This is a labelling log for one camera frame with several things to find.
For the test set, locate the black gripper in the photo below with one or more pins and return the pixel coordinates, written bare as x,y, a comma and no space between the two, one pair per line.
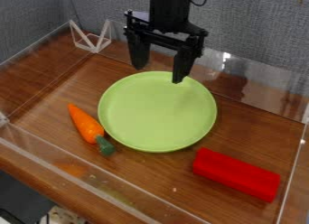
166,28

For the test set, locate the orange toy carrot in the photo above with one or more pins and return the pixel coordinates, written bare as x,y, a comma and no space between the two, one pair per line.
90,129

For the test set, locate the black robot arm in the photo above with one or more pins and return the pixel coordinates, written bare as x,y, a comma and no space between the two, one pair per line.
173,4

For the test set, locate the green plate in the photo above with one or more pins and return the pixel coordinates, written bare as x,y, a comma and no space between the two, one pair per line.
155,116

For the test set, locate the red rectangular block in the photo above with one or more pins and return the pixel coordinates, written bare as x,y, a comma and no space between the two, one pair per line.
237,174

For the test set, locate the clear acrylic corner bracket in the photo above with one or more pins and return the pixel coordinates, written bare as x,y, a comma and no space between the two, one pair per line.
88,41

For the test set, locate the clear acrylic enclosure wall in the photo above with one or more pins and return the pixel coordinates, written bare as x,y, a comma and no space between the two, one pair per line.
139,188

